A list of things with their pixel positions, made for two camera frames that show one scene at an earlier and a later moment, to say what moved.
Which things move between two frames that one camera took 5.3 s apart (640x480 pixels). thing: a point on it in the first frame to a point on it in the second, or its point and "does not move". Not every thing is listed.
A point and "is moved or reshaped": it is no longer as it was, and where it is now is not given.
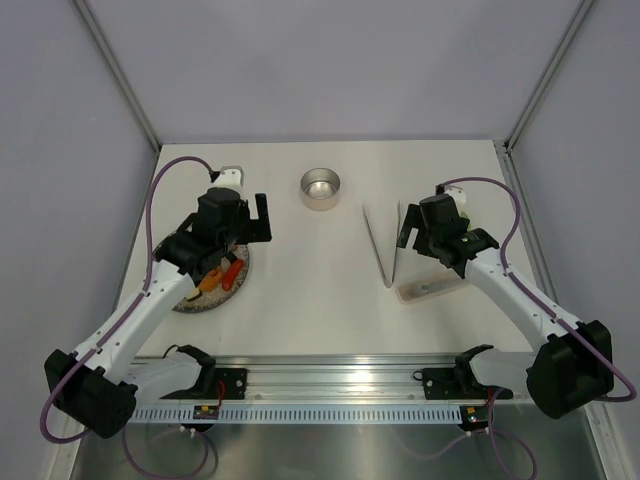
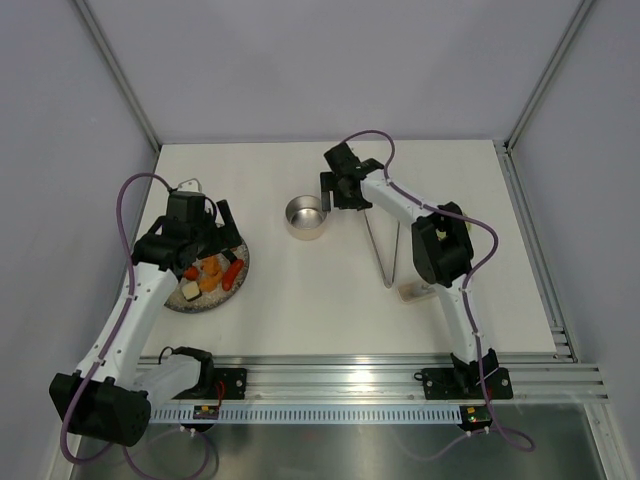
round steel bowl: x=320 y=188 is moved or reshaped
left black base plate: x=227 y=384 does not move
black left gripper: x=256 y=230 to x=227 y=232
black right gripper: x=415 y=219 to x=329 y=183
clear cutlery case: x=417 y=290 does not move
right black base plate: x=457 y=384 does not move
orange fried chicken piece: x=211 y=281 does not move
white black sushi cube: x=194 y=294 does not move
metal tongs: x=388 y=284 does not move
